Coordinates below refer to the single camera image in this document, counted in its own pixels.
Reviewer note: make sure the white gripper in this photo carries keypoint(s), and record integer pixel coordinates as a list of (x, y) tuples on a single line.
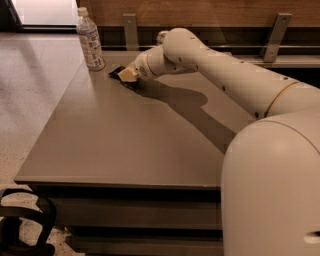
[(141, 69)]

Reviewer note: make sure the black rxbar chocolate wrapper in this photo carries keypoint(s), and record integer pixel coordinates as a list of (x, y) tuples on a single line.
[(115, 73)]

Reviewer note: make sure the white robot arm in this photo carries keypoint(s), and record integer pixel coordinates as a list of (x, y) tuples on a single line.
[(270, 181)]

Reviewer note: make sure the clear plastic water bottle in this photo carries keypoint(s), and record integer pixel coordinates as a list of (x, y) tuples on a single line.
[(89, 40)]

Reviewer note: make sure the white green soda can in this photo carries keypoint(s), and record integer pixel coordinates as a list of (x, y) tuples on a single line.
[(161, 36)]

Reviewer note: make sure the grey upper drawer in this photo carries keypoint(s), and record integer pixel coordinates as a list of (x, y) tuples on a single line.
[(137, 214)]

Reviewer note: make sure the grey drawer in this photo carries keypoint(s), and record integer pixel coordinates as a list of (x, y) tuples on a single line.
[(99, 246), (137, 214)]

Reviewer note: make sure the grey lower drawer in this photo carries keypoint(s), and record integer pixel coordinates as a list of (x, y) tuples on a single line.
[(99, 246)]

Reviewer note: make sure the horizontal metal rail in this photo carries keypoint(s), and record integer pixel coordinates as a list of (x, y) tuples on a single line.
[(223, 47)]

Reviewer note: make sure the left metal wall bracket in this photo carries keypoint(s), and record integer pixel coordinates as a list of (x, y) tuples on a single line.
[(130, 30)]

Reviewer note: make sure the metal wall bracket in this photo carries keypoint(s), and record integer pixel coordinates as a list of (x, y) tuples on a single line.
[(130, 30), (275, 37)]

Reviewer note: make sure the right metal wall bracket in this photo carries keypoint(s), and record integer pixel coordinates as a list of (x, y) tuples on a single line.
[(275, 37)]

